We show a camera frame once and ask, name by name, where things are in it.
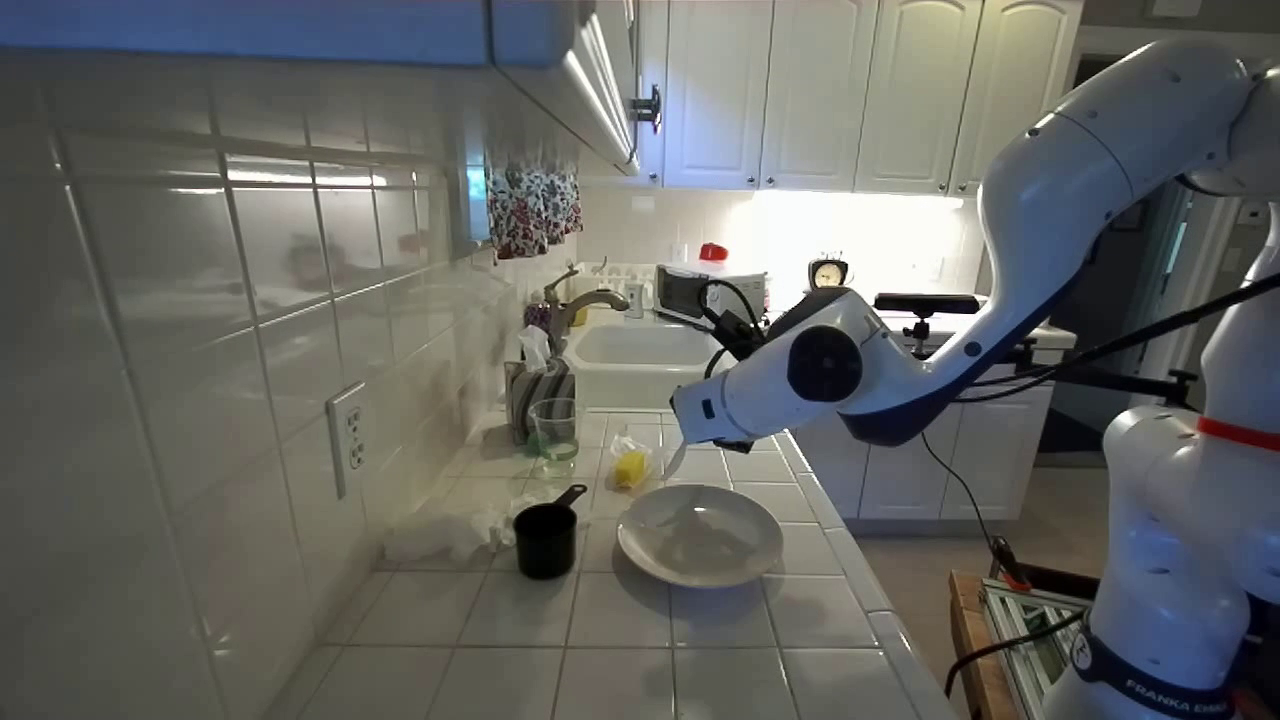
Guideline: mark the clear plastic knife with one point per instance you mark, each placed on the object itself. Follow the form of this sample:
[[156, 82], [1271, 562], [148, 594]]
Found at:
[[674, 461]]

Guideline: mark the yellow butter piece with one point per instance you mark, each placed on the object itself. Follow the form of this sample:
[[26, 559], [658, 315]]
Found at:
[[630, 469]]

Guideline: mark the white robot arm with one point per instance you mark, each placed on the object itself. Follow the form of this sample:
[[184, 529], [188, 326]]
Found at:
[[1195, 497]]

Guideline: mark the white kitchen sink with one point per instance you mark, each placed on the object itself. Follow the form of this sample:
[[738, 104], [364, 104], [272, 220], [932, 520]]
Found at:
[[635, 360]]

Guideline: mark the white toaster oven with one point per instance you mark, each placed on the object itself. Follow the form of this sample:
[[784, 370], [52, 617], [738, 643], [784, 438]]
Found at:
[[712, 284]]

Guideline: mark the dish brush caddy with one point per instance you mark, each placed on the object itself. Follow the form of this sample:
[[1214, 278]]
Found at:
[[541, 410]]

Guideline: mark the bronze kitchen faucet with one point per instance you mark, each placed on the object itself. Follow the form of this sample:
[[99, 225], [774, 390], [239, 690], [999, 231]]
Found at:
[[558, 309]]

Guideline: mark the red object on toaster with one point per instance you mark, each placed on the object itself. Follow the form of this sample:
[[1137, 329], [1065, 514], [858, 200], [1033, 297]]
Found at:
[[712, 253]]

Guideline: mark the white round plate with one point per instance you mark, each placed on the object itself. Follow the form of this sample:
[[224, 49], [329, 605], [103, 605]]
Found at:
[[700, 536]]

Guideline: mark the floral hanging cloth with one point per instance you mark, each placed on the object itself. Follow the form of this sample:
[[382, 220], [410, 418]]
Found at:
[[530, 209]]

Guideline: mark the black measuring cup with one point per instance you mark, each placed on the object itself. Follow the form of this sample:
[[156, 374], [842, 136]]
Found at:
[[546, 536]]

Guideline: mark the small black clock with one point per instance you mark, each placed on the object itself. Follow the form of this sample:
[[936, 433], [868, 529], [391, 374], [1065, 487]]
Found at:
[[826, 272]]

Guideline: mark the white crumpled cloth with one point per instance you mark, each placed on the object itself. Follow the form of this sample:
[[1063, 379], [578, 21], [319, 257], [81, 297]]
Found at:
[[439, 536]]

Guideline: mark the white lower cabinets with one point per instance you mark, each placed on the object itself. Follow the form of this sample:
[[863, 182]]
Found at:
[[971, 461]]

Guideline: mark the white cabinets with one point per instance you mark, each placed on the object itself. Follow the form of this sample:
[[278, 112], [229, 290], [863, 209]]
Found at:
[[846, 93], [971, 461]]

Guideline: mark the white upper cabinets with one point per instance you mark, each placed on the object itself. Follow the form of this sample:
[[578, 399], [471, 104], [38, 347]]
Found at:
[[846, 93]]

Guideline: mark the wooden crate with papers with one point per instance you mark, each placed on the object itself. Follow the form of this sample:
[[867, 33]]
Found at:
[[1015, 643]]

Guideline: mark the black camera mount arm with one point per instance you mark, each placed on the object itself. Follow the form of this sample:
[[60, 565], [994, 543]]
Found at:
[[1024, 374]]

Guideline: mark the white wall outlet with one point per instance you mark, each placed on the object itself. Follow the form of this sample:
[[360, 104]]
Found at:
[[347, 433]]

